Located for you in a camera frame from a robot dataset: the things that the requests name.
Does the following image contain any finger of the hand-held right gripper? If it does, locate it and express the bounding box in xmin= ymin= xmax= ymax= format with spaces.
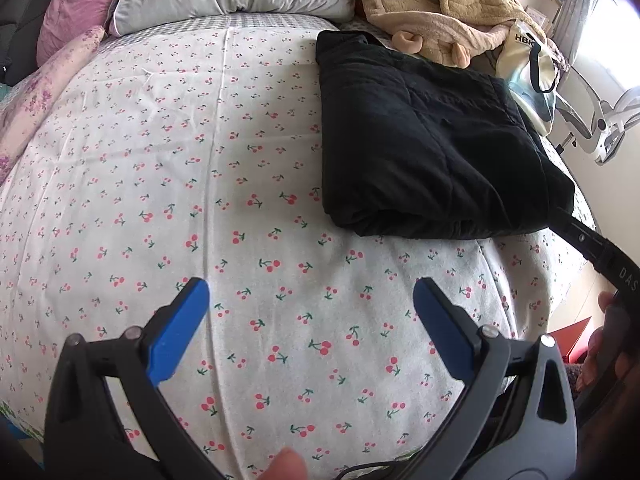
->
xmin=549 ymin=207 xmax=607 ymax=267

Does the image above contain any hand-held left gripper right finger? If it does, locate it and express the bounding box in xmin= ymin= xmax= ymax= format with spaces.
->
xmin=400 ymin=277 xmax=580 ymax=480

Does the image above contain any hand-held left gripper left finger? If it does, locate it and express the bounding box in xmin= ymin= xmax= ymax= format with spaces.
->
xmin=42 ymin=277 xmax=222 ymax=480

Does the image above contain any black quilted jacket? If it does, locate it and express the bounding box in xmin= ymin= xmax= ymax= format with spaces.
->
xmin=315 ymin=30 xmax=576 ymax=240

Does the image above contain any person's right hand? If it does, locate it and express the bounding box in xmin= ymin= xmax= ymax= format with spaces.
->
xmin=575 ymin=291 xmax=622 ymax=392

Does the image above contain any person's left hand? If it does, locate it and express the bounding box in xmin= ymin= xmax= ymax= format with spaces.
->
xmin=260 ymin=447 xmax=309 ymax=480

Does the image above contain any red box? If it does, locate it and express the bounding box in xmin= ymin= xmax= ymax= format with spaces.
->
xmin=545 ymin=317 xmax=598 ymax=366

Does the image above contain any white office chair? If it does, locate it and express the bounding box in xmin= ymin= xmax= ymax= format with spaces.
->
xmin=552 ymin=85 xmax=640 ymax=163

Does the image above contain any cherry print blanket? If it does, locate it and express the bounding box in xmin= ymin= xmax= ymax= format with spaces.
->
xmin=0 ymin=12 xmax=601 ymax=480

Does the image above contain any cream tote bag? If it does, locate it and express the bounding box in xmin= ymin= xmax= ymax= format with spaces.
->
xmin=500 ymin=19 xmax=563 ymax=136

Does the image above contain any tan knitted blanket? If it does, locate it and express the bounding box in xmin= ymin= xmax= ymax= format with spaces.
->
xmin=350 ymin=0 xmax=548 ymax=68

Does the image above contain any pink floral pillow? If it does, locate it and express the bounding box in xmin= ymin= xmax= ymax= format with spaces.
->
xmin=0 ymin=25 xmax=107 ymax=181

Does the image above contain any dark grey headboard cushion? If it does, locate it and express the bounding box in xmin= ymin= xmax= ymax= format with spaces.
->
xmin=0 ymin=0 xmax=58 ymax=88

